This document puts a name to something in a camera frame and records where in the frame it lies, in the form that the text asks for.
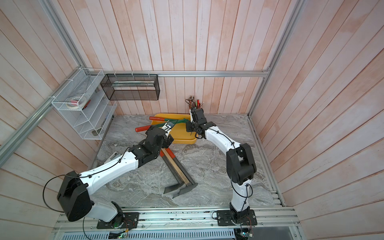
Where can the yellow plastic storage box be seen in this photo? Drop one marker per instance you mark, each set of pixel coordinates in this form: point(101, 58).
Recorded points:
point(178, 132)

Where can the green hoe red grip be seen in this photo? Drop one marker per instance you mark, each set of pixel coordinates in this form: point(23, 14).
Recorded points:
point(165, 120)
point(145, 128)

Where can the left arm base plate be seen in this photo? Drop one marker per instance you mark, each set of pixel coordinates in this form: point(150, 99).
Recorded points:
point(121, 221)

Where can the white wire wall shelf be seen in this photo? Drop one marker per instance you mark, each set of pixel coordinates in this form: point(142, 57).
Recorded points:
point(91, 122)

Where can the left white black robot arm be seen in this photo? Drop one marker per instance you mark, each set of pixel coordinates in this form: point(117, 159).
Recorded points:
point(75, 193)

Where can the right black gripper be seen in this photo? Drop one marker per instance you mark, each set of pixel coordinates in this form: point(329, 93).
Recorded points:
point(189, 123)

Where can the black mesh wall basket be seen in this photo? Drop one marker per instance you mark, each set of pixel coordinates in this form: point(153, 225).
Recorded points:
point(131, 87)

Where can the tape roll on shelf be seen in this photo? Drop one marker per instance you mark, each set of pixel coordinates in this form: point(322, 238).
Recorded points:
point(76, 102)

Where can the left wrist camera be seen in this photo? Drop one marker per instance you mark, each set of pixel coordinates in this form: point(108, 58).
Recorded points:
point(169, 125)

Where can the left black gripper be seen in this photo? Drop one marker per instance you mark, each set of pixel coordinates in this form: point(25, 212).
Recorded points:
point(168, 142)

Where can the pens in red cup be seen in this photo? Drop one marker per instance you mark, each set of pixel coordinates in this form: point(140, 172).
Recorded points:
point(189, 101)

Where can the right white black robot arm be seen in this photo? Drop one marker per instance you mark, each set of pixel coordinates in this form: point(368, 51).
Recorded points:
point(240, 162)

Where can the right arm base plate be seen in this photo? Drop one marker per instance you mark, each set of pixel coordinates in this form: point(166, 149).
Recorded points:
point(233, 218)

